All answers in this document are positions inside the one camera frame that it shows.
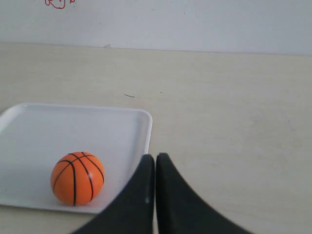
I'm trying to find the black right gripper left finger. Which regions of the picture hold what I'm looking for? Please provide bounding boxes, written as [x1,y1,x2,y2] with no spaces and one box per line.
[74,155,155,234]

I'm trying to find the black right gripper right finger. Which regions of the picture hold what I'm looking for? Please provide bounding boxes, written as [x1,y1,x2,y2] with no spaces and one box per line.
[156,153,250,234]

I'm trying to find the small orange basketball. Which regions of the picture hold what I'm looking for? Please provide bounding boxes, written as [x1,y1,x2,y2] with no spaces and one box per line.
[50,152,105,206]

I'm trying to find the red mini basketball hoop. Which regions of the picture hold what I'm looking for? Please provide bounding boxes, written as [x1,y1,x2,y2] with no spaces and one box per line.
[44,0,76,10]

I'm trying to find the white plastic tray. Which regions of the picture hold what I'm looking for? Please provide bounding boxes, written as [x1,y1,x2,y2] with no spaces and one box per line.
[0,103,152,214]

